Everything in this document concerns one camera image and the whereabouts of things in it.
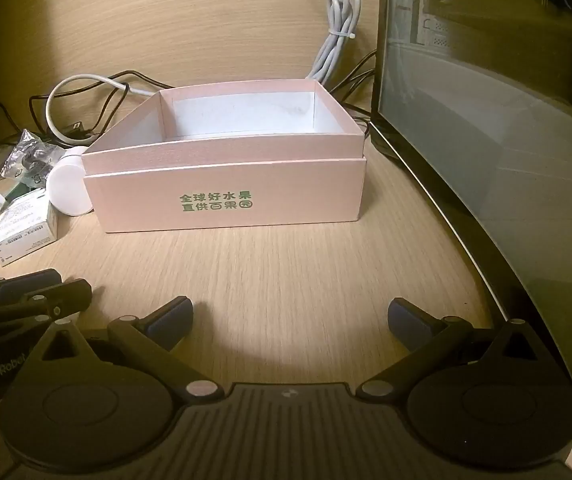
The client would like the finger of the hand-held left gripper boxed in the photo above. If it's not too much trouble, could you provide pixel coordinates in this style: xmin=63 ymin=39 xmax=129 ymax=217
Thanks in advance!
xmin=0 ymin=279 xmax=93 ymax=332
xmin=0 ymin=268 xmax=63 ymax=307

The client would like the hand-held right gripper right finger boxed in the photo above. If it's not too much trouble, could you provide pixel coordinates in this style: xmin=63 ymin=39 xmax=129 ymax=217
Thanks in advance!
xmin=356 ymin=297 xmax=550 ymax=403

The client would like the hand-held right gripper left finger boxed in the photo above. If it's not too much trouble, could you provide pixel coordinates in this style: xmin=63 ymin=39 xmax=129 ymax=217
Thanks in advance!
xmin=31 ymin=296 xmax=221 ymax=403

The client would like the white power adapter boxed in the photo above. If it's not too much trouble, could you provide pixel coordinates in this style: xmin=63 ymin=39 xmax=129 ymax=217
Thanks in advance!
xmin=0 ymin=195 xmax=59 ymax=267

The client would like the small white jar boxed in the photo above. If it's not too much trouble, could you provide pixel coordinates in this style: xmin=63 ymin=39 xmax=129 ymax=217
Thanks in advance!
xmin=47 ymin=146 xmax=94 ymax=217

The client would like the clear plastic bag with parts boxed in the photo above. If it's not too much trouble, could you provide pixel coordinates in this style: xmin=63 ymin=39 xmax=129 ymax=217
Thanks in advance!
xmin=0 ymin=129 xmax=67 ymax=186

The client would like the pink cardboard box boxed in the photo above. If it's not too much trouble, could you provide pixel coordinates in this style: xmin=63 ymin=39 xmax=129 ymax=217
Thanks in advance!
xmin=82 ymin=79 xmax=368 ymax=233

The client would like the computer case with glass panel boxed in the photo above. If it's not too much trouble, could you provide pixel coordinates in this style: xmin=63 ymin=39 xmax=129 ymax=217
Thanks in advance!
xmin=371 ymin=0 xmax=572 ymax=381

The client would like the looped white cable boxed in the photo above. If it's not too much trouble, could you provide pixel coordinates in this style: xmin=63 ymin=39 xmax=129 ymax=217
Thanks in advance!
xmin=46 ymin=74 xmax=163 ymax=137

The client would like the bundled white cable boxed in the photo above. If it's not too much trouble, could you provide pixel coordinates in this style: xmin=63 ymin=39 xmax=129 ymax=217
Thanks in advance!
xmin=307 ymin=0 xmax=365 ymax=83

